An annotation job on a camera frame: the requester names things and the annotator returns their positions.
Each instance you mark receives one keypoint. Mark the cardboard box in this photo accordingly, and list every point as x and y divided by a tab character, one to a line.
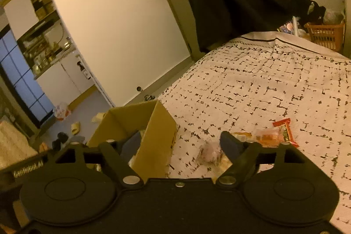
159	140

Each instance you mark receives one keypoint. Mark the black bottle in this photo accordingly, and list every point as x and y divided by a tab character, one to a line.
80	66

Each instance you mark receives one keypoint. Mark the orange plastic basket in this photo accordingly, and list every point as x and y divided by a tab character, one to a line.
326	35

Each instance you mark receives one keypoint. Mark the yellow brown snack packet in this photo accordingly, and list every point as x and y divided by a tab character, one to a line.
222	165

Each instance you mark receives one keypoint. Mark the beige fluffy rug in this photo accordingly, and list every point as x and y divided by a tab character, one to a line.
13	140

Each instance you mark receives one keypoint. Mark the orange clear snack packet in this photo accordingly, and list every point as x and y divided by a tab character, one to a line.
267	136

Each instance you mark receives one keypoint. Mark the plastic bag with orange print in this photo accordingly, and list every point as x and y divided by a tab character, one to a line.
61	112

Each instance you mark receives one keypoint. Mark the door stopper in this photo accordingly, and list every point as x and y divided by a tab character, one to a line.
139	89

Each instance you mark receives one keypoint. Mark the red snack packet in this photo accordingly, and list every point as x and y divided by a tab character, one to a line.
286	128

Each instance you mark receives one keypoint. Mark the colourful package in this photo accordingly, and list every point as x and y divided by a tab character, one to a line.
288	28

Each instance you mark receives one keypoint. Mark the grey green door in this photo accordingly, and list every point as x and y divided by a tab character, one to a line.
178	17

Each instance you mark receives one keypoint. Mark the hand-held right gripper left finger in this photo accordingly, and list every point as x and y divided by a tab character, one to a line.
129	147

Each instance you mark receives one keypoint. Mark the black jacket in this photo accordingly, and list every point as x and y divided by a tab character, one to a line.
233	3

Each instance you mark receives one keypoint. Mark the black shoe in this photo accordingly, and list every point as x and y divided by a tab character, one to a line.
60	139

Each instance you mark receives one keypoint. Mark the dark window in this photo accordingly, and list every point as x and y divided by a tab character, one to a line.
22	80

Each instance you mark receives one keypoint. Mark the printed white blanket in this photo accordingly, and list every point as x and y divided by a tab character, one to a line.
260	80

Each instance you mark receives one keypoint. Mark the beige slipper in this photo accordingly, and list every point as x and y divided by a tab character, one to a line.
75	128
97	117

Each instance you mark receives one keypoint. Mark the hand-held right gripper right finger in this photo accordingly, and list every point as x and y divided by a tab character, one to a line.
229	146

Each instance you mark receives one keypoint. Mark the white kitchen cabinet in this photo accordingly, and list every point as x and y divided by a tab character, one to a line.
68	77

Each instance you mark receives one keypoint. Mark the clear plastic bag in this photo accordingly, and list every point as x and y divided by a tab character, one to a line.
333	16

